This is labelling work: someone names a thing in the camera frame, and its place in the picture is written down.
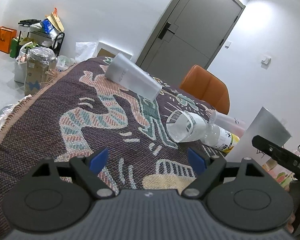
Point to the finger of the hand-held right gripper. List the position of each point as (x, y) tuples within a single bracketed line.
[(280, 153)]

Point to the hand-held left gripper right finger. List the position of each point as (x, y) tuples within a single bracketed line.
[(195, 158)]

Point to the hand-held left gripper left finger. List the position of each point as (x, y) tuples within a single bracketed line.
[(100, 158)]

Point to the large grey cup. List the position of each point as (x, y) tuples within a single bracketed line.
[(262, 127)]

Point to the clear glass cup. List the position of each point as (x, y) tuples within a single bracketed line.
[(182, 127)]

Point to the translucent plastic cup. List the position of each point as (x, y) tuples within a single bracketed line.
[(228, 121)]

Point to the frosted white tall cup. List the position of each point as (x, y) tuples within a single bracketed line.
[(132, 77)]

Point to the plastic bottle with yellow label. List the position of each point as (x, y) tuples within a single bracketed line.
[(222, 137)]

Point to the patterned woven blanket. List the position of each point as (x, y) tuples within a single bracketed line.
[(65, 105)]

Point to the orange chair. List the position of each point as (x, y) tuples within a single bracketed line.
[(207, 87)]

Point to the cardboard box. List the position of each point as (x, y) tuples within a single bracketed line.
[(35, 77)]

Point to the clear plastic sheet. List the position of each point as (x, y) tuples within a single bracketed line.
[(0, 117)]

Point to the clear plastic bag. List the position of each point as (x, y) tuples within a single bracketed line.
[(85, 51)]

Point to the white box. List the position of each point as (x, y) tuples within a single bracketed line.
[(115, 48)]

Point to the plastic-wrapped round jar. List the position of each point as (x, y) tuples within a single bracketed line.
[(41, 56)]

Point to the white shopping bag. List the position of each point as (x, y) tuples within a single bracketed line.
[(20, 70)]

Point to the black metal rack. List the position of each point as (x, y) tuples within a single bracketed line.
[(58, 41)]

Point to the grey door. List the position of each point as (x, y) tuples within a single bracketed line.
[(190, 22)]

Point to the green bag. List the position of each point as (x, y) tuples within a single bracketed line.
[(14, 47)]

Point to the blue and white plastic bag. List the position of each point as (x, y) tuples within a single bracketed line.
[(48, 26)]

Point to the kraft paper bag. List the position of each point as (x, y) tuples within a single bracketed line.
[(56, 21)]

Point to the orange paper bag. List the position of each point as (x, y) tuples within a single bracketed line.
[(5, 40)]

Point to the white wall outlet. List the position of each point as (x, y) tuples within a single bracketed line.
[(228, 44)]

